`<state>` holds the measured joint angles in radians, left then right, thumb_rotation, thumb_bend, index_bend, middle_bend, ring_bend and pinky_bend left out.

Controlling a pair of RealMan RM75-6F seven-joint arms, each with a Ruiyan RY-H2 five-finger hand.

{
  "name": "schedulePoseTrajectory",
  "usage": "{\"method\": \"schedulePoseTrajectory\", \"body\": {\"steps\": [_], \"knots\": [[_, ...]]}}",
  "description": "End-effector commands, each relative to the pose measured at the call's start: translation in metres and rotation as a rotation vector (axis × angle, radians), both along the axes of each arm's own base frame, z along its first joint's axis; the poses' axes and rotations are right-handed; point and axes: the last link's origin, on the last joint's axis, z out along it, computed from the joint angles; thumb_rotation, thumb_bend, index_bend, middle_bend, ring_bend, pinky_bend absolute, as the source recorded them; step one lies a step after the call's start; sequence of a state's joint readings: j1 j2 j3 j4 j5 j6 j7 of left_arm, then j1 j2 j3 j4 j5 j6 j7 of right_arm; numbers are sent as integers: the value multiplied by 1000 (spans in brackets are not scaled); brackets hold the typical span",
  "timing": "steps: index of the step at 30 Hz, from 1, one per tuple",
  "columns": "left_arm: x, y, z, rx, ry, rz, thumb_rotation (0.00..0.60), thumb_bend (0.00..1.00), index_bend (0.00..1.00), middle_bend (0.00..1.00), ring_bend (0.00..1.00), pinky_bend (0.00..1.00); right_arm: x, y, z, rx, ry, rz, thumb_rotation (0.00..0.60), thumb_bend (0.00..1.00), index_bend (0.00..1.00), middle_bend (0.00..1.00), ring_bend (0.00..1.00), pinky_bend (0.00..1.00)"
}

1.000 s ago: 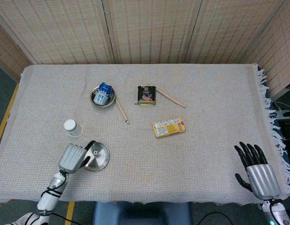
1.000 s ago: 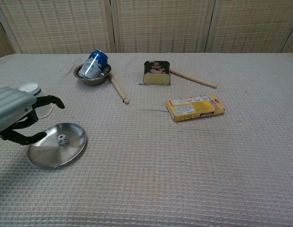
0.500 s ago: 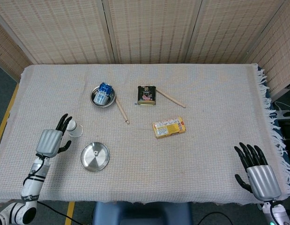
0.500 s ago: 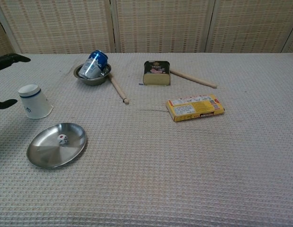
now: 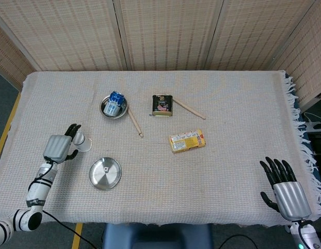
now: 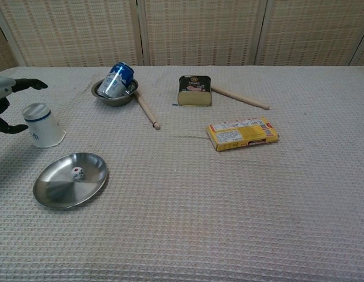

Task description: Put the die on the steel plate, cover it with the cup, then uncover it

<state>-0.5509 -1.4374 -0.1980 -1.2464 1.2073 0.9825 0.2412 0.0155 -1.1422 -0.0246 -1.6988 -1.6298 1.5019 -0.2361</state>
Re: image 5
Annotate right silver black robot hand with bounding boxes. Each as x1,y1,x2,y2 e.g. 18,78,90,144
259,156,313,221

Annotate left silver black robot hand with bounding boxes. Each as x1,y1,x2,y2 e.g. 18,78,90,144
43,123,82,164

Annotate white paper cup blue print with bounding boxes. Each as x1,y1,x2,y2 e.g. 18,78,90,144
72,131,93,153

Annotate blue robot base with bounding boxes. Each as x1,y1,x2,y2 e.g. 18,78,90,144
102,223,214,249

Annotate round stainless steel plate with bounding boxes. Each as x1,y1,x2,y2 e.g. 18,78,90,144
88,157,122,191

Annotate blue and white drink can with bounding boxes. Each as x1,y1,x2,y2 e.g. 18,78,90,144
103,90,125,117

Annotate stainless steel bowl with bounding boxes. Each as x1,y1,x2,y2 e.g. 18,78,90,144
99,95,129,119

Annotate white metal stand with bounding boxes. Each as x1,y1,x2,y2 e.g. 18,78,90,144
304,113,321,135

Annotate wooden drumstick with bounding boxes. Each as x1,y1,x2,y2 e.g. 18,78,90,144
127,107,145,138
172,98,206,120

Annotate woven bamboo screen panel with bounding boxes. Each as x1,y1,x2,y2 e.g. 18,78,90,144
205,0,319,71
115,0,225,72
0,20,35,90
0,0,126,73
270,0,321,109

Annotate beige waffle weave tablecloth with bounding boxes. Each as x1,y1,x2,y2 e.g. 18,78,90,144
0,70,321,229

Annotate black luncheon meat tin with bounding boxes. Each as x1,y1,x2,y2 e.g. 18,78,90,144
151,94,174,118

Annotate yellow cardboard food box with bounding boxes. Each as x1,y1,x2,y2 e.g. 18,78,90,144
169,129,206,154

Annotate black floor cable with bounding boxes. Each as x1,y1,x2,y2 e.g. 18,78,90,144
42,210,99,249
219,234,259,249

